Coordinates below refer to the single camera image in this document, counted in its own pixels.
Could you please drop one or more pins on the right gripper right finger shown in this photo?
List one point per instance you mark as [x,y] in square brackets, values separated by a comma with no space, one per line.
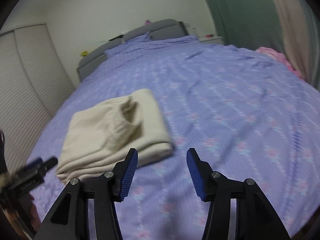
[255,216]

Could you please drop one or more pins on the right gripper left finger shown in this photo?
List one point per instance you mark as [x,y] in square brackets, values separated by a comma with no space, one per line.
[68,216]

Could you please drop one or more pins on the cream pants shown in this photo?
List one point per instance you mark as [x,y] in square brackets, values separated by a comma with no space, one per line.
[99,137]

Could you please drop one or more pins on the person's left hand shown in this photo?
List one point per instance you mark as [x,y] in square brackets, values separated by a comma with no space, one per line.
[22,216]

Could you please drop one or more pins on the purple patterned bed cover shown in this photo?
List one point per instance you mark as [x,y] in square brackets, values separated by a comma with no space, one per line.
[244,113]

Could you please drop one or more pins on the white slatted wardrobe door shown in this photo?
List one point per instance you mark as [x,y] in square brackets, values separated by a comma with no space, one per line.
[34,85]

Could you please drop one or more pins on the pink crumpled blanket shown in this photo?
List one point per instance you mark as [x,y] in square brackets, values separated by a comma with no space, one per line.
[280,58]

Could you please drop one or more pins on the white bedside table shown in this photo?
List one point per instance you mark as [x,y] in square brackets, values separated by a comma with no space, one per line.
[212,40]

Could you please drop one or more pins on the clear plastic bottle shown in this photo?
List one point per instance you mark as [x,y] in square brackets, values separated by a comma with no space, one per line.
[194,32]

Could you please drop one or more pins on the purple patterned pillow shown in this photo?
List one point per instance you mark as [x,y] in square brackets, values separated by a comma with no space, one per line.
[140,38]

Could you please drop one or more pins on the green curtain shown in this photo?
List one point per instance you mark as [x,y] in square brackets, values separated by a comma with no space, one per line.
[255,23]

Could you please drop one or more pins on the beige curtain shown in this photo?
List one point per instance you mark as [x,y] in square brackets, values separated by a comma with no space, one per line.
[296,38]

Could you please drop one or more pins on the grey upholstered headboard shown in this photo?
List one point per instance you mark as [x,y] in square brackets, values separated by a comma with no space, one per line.
[159,30]

